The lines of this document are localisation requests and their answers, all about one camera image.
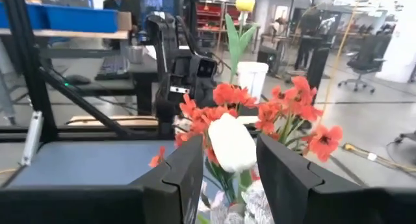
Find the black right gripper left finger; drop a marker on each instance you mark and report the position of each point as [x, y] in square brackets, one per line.
[162, 201]

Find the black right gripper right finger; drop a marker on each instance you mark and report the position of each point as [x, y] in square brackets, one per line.
[308, 198]

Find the orange artificial flower bunch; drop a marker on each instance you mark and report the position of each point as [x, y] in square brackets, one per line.
[224, 94]
[325, 141]

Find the white blossom spray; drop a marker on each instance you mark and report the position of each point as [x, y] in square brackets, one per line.
[260, 201]

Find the white artificial tulip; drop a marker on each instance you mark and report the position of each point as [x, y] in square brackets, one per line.
[232, 143]

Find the yellow artificial tulip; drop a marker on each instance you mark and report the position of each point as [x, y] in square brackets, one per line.
[245, 0]

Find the white plastic bin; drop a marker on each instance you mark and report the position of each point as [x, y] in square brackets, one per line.
[252, 78]

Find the black keyboard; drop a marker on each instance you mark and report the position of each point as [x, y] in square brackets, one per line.
[112, 66]

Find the grey desk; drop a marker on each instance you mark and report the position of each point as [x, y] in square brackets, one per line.
[97, 86]

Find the cardboard box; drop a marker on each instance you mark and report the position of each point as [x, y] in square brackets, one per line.
[124, 21]

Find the black computer mouse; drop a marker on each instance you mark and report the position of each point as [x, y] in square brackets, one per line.
[78, 80]

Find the person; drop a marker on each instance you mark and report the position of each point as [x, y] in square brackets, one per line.
[308, 29]
[122, 6]

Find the wooden shelf board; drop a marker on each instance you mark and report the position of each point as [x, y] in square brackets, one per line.
[65, 34]

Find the black office chair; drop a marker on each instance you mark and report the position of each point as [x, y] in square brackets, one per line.
[367, 55]

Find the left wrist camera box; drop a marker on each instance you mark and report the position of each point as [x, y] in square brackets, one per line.
[207, 68]

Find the silver angle bracket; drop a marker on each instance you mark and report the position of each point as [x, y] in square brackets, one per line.
[32, 136]

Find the black aluminium table frame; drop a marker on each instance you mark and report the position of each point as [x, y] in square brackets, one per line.
[29, 71]

